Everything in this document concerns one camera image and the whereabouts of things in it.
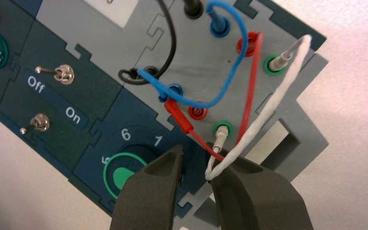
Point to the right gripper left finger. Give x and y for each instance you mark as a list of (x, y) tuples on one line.
[(152, 196)]

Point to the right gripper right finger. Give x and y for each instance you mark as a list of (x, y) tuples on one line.
[(257, 200)]

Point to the blue grey control box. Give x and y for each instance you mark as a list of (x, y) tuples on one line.
[(107, 44)]

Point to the dark rotary knob green outline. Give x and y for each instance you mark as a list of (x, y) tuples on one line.
[(122, 176)]

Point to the green banana socket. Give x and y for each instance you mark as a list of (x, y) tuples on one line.
[(266, 68), (216, 126)]

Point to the red banana socket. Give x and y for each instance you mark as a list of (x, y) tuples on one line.
[(197, 111)]

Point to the white display screen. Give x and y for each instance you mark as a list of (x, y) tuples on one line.
[(114, 12)]

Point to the silver toggle switch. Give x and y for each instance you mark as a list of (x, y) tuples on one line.
[(64, 74), (41, 122)]

